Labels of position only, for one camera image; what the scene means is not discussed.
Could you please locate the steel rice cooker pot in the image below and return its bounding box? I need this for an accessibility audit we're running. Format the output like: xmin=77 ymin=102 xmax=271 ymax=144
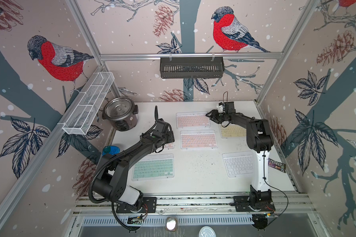
xmin=102 ymin=97 xmax=138 ymax=131

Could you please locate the aluminium rail track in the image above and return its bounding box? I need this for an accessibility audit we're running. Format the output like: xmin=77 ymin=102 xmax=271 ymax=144
xmin=72 ymin=191 xmax=316 ymax=216

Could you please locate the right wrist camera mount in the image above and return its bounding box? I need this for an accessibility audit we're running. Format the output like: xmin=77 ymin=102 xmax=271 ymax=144
xmin=217 ymin=102 xmax=224 ymax=114

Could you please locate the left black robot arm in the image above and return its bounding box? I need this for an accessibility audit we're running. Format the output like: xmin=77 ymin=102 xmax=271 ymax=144
xmin=88 ymin=119 xmax=175 ymax=205

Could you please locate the white wire mesh shelf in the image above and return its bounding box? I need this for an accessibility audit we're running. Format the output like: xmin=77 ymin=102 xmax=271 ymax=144
xmin=62 ymin=72 xmax=114 ymax=135

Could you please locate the purple candy bar wrapper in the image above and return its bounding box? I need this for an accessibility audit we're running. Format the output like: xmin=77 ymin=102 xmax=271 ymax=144
xmin=268 ymin=158 xmax=286 ymax=173

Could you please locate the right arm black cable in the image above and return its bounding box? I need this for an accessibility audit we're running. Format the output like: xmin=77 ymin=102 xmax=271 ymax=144
xmin=262 ymin=150 xmax=289 ymax=226

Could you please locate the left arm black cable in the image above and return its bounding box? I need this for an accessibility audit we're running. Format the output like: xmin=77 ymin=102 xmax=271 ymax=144
xmin=111 ymin=202 xmax=146 ymax=232

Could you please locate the black hanging wall basket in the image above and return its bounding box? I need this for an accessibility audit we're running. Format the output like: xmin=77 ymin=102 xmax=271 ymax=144
xmin=160 ymin=57 xmax=225 ymax=79

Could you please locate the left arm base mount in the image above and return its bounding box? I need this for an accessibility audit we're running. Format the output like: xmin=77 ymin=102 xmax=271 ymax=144
xmin=116 ymin=197 xmax=157 ymax=214

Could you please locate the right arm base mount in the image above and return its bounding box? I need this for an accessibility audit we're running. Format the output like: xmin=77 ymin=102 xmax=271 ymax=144
xmin=230 ymin=196 xmax=276 ymax=212

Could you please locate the yellow keyboard back right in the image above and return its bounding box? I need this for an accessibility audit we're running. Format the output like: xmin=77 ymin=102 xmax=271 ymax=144
xmin=219 ymin=124 xmax=246 ymax=139

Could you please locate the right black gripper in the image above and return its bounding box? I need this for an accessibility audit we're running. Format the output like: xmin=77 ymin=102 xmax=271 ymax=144
xmin=206 ymin=109 xmax=229 ymax=123

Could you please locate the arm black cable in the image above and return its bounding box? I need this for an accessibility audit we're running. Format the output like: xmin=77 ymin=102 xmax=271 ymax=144
xmin=262 ymin=150 xmax=289 ymax=226
xmin=111 ymin=202 xmax=146 ymax=232

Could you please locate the blue lidded container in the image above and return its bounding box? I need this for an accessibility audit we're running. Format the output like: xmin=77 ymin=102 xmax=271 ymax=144
xmin=102 ymin=146 xmax=120 ymax=156

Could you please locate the green keyboard front left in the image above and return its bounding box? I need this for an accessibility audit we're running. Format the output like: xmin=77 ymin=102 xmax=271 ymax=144
xmin=132 ymin=154 xmax=175 ymax=181

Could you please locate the white keyboard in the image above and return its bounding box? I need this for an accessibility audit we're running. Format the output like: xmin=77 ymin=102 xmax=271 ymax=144
xmin=222 ymin=151 xmax=254 ymax=178

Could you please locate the pink keyboard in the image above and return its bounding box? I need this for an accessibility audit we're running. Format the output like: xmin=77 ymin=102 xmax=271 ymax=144
xmin=164 ymin=142 xmax=175 ymax=150
xmin=180 ymin=130 xmax=218 ymax=150
xmin=176 ymin=112 xmax=211 ymax=129

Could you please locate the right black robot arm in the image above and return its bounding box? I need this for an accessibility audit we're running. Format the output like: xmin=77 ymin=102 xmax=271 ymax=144
xmin=206 ymin=102 xmax=274 ymax=194

